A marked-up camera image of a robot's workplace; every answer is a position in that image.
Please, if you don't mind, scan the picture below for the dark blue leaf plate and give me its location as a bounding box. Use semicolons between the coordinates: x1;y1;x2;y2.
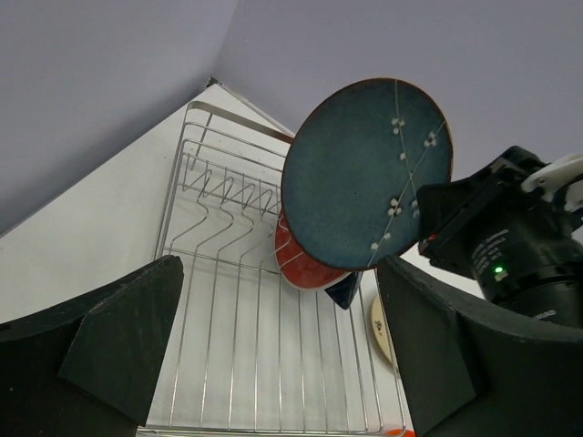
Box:
325;271;363;310

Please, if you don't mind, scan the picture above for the red teal floral plate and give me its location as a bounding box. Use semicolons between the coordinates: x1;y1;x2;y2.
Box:
274;211;349;290

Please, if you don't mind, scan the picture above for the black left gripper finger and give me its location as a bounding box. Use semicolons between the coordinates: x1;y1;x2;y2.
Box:
1;255;183;436

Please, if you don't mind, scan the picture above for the orange round plate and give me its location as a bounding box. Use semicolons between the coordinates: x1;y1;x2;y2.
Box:
384;428;416;437

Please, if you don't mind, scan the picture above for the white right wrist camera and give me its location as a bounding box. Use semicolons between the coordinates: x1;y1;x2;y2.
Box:
521;153;582;202

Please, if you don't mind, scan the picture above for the metal wire dish rack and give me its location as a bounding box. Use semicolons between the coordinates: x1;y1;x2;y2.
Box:
138;102;407;436

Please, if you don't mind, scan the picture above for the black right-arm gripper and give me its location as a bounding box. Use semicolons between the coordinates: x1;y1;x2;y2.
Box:
376;146;582;436

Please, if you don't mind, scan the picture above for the cream round plate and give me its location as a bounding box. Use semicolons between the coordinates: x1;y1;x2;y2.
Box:
370;295;393;365

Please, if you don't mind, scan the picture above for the teal speckled round plate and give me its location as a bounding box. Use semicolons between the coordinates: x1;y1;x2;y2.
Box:
281;77;453;271

